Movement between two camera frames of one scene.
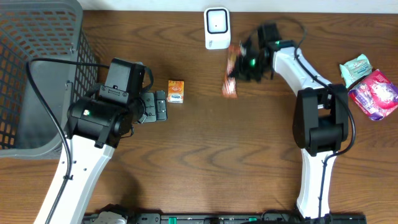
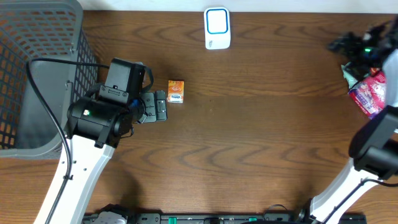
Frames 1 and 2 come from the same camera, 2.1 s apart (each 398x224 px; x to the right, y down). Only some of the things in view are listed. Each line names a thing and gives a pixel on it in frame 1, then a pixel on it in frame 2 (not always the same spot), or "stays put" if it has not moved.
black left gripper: (148, 106) stays put
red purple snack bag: (375, 96) stays put
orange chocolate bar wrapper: (229, 88) to (374, 71)
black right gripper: (239, 69) to (356, 42)
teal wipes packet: (355, 69) stays put
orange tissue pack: (175, 91) stays put
